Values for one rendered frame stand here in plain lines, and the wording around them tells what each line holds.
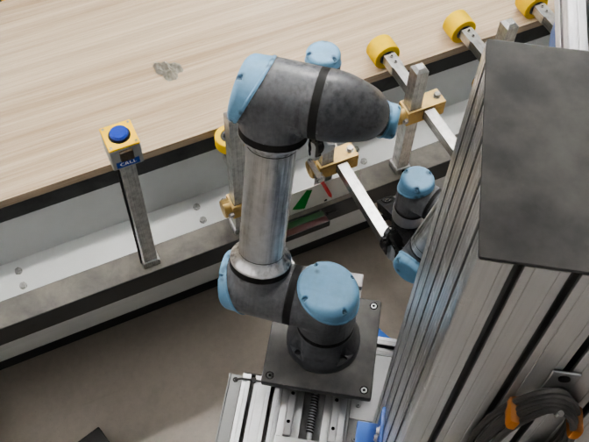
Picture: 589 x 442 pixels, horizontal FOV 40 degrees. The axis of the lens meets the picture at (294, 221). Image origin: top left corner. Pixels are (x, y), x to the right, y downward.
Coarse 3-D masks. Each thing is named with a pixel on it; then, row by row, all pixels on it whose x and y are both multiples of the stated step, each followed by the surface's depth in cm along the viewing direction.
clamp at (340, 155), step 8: (344, 144) 219; (336, 152) 217; (344, 152) 217; (352, 152) 217; (336, 160) 215; (344, 160) 216; (352, 160) 218; (320, 168) 214; (328, 168) 215; (336, 168) 217; (312, 176) 216
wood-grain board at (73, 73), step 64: (64, 0) 243; (128, 0) 243; (192, 0) 244; (256, 0) 244; (320, 0) 245; (384, 0) 246; (448, 0) 246; (512, 0) 247; (0, 64) 228; (64, 64) 228; (128, 64) 229; (192, 64) 229; (0, 128) 215; (64, 128) 216; (192, 128) 217; (0, 192) 204
